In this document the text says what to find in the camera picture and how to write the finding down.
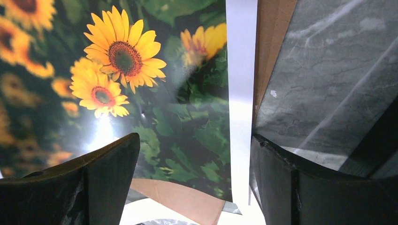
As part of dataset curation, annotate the sunflower photo print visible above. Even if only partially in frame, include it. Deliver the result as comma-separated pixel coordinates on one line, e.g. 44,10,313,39
0,0,232,201

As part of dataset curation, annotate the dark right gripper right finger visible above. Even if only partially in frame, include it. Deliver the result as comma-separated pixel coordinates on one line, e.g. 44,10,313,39
251,134,398,225

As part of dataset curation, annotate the white mat board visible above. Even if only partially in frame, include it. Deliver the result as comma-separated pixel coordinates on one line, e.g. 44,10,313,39
120,0,265,225

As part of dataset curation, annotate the brown backing board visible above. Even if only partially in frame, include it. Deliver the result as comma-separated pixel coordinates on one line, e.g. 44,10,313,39
131,0,296,225

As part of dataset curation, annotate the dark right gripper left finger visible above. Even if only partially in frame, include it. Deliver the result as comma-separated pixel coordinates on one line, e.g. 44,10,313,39
0,133,140,225

